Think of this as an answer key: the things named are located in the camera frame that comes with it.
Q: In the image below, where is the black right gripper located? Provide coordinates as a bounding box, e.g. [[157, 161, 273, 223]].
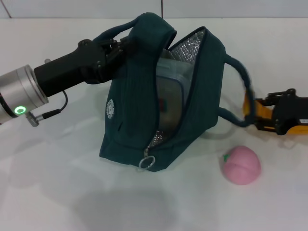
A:
[[253, 88, 308, 136]]

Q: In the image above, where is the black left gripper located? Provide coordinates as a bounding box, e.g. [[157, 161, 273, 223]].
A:
[[33, 37, 132, 97]]

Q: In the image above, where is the yellow banana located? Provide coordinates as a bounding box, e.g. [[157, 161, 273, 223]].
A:
[[242, 88, 308, 135]]

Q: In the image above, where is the dark blue insulated lunch bag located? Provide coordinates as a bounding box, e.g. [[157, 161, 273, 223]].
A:
[[92, 13, 256, 173]]

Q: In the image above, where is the pink toy peach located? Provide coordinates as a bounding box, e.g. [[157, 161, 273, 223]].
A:
[[221, 145, 262, 185]]

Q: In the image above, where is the clear food container blue lid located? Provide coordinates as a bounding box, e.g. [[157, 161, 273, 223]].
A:
[[156, 57, 191, 132]]

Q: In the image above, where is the metal zipper pull ring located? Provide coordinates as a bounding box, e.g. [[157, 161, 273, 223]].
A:
[[138, 148, 156, 170]]

